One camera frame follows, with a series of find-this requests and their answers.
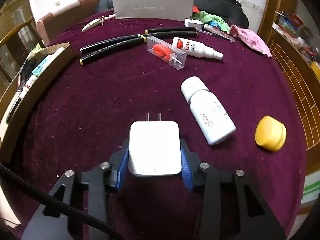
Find white power adapter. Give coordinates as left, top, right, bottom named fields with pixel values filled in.
left=128, top=113, right=182, bottom=177

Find clear plastic case red item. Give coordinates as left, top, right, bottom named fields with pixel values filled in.
left=146, top=36, right=187, bottom=70

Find white spray bottle red logo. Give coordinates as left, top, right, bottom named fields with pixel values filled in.
left=172, top=37, right=223, bottom=60

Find purple bed cover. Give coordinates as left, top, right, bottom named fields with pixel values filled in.
left=7, top=19, right=306, bottom=233

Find black marker pen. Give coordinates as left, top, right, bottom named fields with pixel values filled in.
left=144, top=27, right=197, bottom=35
left=143, top=31, right=199, bottom=39
left=79, top=36, right=146, bottom=66
left=80, top=34, right=140, bottom=54

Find cardboard box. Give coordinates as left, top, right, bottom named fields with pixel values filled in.
left=1, top=42, right=74, bottom=163

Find black marker pen lower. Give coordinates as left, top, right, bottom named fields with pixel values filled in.
left=143, top=31, right=199, bottom=39

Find pink cloth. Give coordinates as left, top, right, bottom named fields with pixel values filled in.
left=229, top=24, right=272, bottom=58

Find black marker pen upper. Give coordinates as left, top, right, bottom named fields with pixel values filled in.
left=144, top=27, right=197, bottom=35

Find toothpaste tube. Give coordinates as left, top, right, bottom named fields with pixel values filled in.
left=203, top=24, right=235, bottom=42

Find wooden brick pattern counter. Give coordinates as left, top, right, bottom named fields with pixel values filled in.
left=258, top=0, right=319, bottom=176

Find small white charger box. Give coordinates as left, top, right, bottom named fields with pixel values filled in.
left=184, top=18, right=203, bottom=30

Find green cloth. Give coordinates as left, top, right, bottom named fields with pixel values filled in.
left=192, top=11, right=231, bottom=33

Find white car key fob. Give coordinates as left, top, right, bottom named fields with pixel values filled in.
left=81, top=16, right=105, bottom=33

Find maroon armchair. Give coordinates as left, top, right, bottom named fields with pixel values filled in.
left=36, top=0, right=99, bottom=46

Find red bag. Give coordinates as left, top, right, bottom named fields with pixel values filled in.
left=193, top=5, right=200, bottom=13

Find wooden chair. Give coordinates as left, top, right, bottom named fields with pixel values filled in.
left=1, top=16, right=45, bottom=66

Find black leather sofa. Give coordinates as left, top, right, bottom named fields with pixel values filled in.
left=95, top=0, right=249, bottom=28

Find grey rectangular box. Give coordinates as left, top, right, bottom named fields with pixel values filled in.
left=112, top=0, right=194, bottom=21

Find wooden cabinet glass doors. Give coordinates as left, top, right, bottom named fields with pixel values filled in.
left=1, top=0, right=37, bottom=94

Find black cable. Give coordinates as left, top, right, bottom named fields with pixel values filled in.
left=0, top=163, right=123, bottom=240

